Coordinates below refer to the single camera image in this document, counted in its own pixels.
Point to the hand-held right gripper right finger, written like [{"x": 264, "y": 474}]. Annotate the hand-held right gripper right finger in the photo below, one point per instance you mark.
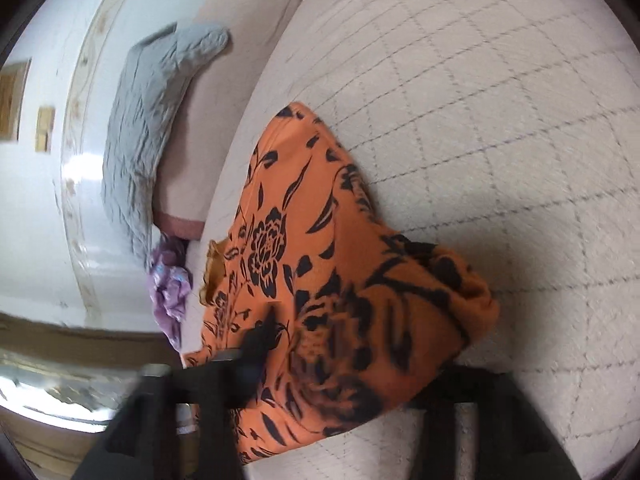
[{"x": 505, "y": 425}]

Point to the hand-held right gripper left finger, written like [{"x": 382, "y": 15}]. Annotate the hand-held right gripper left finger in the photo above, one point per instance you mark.
[{"x": 260, "y": 340}]

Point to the orange floral shirt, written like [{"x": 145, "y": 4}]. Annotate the orange floral shirt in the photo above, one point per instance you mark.
[{"x": 325, "y": 240}]

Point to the purple floral garment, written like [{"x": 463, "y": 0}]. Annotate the purple floral garment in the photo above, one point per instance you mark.
[{"x": 170, "y": 290}]

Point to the wooden door with glass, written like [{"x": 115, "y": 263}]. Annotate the wooden door with glass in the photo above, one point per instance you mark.
[{"x": 55, "y": 390}]

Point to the grey quilted pillow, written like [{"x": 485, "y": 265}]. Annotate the grey quilted pillow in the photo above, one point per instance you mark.
[{"x": 145, "y": 125}]

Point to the beige wall switch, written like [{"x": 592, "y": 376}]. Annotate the beige wall switch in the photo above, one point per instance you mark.
[
  {"x": 46, "y": 117},
  {"x": 44, "y": 141}
]

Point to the gold wall plaque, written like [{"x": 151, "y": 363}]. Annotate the gold wall plaque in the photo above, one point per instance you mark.
[{"x": 12, "y": 102}]

